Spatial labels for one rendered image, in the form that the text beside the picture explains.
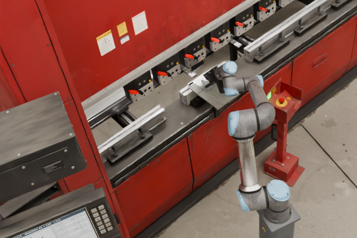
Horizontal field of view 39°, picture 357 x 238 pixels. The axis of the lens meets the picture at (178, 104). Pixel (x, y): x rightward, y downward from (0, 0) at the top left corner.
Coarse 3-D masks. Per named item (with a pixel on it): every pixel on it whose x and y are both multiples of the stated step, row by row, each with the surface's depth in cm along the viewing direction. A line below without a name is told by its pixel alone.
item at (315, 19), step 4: (324, 12) 367; (316, 16) 365; (320, 16) 364; (324, 16) 365; (308, 20) 363; (312, 20) 362; (316, 20) 362; (320, 20) 364; (304, 24) 360; (308, 24) 360; (312, 24) 360; (296, 28) 358; (304, 28) 357; (308, 28) 359; (296, 32) 357; (300, 32) 355
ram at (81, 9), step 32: (64, 0) 222; (96, 0) 233; (128, 0) 245; (160, 0) 259; (192, 0) 274; (224, 0) 291; (256, 0) 311; (64, 32) 231; (96, 32) 243; (128, 32) 256; (160, 32) 271; (192, 32) 288; (96, 64) 253; (128, 64) 268
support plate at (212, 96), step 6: (216, 84) 315; (192, 90) 315; (198, 90) 313; (204, 90) 313; (210, 90) 312; (216, 90) 312; (204, 96) 309; (210, 96) 309; (216, 96) 308; (222, 96) 308; (234, 96) 306; (210, 102) 305; (216, 102) 305; (222, 102) 304; (228, 102) 305; (216, 108) 302
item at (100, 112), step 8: (152, 80) 329; (120, 88) 325; (112, 96) 321; (120, 96) 320; (96, 104) 318; (104, 104) 317; (112, 104) 317; (120, 104) 321; (128, 104) 326; (88, 112) 314; (96, 112) 313; (104, 112) 315; (112, 112) 322; (88, 120) 311; (96, 120) 315; (104, 120) 320
